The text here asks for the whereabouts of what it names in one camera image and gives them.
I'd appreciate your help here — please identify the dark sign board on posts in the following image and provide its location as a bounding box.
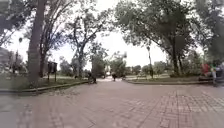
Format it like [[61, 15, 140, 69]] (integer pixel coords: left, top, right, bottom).
[[46, 61, 58, 83]]

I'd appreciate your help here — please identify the reddish brick paved path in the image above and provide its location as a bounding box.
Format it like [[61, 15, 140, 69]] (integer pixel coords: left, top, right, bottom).
[[0, 77, 224, 128]]

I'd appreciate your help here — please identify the large leafy tree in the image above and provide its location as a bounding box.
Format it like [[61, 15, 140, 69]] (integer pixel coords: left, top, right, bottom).
[[114, 0, 224, 78]]

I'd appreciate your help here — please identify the group of people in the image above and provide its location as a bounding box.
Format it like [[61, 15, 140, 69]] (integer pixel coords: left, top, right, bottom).
[[198, 61, 224, 88]]

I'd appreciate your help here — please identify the person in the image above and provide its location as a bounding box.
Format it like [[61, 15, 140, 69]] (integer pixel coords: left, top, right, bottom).
[[87, 71, 98, 85], [111, 71, 118, 82]]

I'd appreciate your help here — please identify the lamp post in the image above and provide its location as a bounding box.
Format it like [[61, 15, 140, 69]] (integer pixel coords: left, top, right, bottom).
[[13, 37, 24, 75], [146, 45, 154, 80]]

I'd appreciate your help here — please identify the grass area with kerb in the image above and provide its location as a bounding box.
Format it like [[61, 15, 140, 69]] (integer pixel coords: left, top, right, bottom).
[[125, 74, 214, 86], [0, 75, 90, 95]]

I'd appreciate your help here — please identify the large tree trunk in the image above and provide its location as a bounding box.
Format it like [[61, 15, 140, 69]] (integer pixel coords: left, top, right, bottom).
[[26, 0, 48, 88]]

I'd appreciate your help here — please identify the row of trees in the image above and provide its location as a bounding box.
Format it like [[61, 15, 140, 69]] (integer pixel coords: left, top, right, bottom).
[[0, 0, 141, 80]]

